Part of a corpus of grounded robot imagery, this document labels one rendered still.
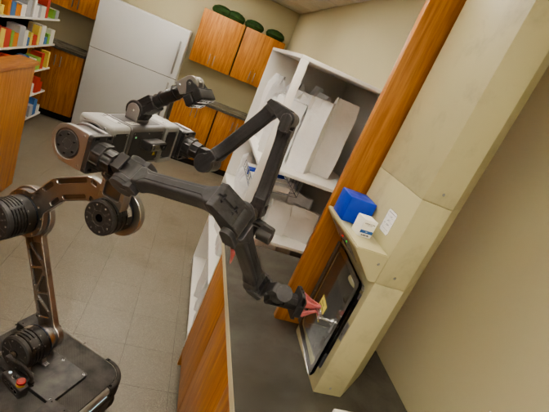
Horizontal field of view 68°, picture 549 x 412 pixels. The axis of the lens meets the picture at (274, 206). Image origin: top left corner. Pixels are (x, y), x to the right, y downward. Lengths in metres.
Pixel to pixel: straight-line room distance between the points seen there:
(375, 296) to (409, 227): 0.25
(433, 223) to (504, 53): 0.49
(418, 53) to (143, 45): 4.78
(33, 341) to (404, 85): 1.87
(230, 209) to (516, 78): 0.83
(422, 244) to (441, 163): 0.25
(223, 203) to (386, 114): 0.76
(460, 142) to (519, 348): 0.65
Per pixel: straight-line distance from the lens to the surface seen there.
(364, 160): 1.54
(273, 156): 1.55
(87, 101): 6.20
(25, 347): 2.14
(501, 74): 1.26
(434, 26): 1.56
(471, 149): 1.27
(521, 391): 1.47
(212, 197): 1.00
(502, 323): 1.53
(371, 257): 1.27
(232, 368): 1.47
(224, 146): 1.62
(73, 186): 1.86
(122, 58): 6.02
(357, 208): 1.40
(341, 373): 1.53
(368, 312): 1.39
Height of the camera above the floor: 1.90
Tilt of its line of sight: 18 degrees down
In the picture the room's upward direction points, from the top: 24 degrees clockwise
